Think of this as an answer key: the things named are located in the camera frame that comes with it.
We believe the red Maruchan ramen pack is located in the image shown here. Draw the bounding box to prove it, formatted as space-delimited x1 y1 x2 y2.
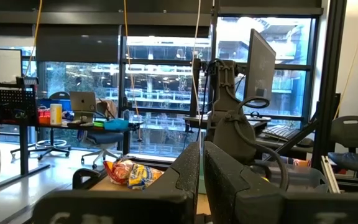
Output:
103 159 135 186

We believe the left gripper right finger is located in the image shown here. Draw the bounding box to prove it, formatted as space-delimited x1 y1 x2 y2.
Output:
203 141 358 224

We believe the black keyboard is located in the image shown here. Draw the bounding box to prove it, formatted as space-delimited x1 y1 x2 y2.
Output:
261 124 301 141

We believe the silver aluminium extrusion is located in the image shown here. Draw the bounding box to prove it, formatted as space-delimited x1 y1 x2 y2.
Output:
320 155 341 194

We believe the green plastic bin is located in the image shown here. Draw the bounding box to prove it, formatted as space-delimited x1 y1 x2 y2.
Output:
198 174 207 195

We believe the large glass window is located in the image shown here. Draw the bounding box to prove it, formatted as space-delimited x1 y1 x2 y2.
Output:
22 15 319 158

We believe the black computer mouse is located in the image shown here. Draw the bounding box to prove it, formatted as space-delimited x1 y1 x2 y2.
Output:
295 138 315 148

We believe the white cylinder container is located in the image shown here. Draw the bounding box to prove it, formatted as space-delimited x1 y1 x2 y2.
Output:
50 103 63 126

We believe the black plastic chair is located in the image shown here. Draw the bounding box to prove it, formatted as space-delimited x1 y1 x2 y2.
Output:
328 115 358 175

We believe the silver laptop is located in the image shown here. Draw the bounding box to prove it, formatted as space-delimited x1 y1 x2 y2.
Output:
69 91 98 113

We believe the dark grey plastic bin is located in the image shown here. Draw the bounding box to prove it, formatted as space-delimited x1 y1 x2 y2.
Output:
253 160 329 194

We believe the black pegboard rack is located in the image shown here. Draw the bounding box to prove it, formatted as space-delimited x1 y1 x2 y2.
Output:
0 86 39 124

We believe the black stool chair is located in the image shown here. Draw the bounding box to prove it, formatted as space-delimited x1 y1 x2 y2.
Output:
11 91 71 161

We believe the cream hanging cable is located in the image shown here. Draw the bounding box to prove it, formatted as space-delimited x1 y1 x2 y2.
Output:
190 0 203 147

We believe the red box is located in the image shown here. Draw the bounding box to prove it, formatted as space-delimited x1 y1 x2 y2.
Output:
38 110 52 126

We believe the black standing desk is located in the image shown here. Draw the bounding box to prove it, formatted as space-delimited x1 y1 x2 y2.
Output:
0 77 136 190

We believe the black rig upright post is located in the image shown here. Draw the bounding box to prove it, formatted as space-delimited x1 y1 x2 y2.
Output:
311 0 347 170

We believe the yellow hanging cable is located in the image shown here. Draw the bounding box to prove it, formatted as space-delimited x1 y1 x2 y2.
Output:
23 0 44 78
333 0 358 121

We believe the black computer monitor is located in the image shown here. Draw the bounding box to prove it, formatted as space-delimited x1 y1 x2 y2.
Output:
244 28 277 102

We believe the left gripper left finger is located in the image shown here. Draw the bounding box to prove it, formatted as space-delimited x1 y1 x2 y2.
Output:
32 141 201 224

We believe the orange hanging cable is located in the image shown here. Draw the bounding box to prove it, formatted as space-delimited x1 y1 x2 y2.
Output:
122 0 141 116

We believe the blue Maruchan ramen pack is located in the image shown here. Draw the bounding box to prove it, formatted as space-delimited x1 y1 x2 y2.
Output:
126 163 164 191

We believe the teal box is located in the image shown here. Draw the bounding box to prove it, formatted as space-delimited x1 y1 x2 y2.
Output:
104 119 129 131

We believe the navy office chair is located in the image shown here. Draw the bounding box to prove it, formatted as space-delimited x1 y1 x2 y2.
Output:
81 99 127 170

